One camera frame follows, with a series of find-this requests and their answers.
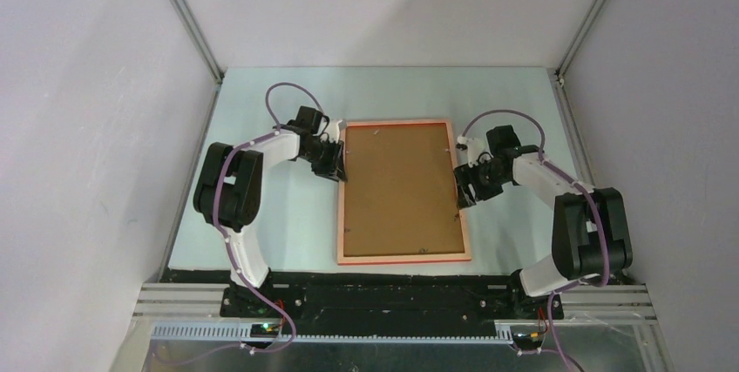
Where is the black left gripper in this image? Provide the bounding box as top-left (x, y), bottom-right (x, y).
top-left (301, 139), bottom-right (348, 183)

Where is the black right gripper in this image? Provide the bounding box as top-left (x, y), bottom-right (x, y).
top-left (453, 158), bottom-right (509, 209)

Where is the aluminium corner post right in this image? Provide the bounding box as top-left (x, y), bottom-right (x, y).
top-left (554, 0), bottom-right (609, 86)

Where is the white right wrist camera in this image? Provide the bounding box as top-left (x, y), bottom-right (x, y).
top-left (456, 135), bottom-right (492, 167)

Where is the aluminium corner post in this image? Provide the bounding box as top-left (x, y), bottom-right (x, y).
top-left (169, 0), bottom-right (225, 85)
top-left (554, 0), bottom-right (609, 86)

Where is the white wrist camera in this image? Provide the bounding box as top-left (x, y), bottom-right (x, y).
top-left (322, 119), bottom-right (346, 143)
top-left (456, 135), bottom-right (492, 167)

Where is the grey slotted cable duct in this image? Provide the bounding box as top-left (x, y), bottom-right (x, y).
top-left (151, 321), bottom-right (513, 344)

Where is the aluminium corner post left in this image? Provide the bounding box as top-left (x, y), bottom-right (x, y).
top-left (169, 0), bottom-right (225, 85)

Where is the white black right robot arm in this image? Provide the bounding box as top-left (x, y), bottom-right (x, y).
top-left (453, 125), bottom-right (633, 318)

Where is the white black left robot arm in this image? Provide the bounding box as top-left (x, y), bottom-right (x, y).
top-left (193, 106), bottom-right (347, 317)

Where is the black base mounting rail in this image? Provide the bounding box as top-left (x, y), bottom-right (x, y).
top-left (162, 269), bottom-right (565, 337)

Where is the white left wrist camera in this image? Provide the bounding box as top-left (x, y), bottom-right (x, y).
top-left (322, 119), bottom-right (346, 143)

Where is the brown backing board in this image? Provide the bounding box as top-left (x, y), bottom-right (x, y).
top-left (343, 124), bottom-right (466, 257)

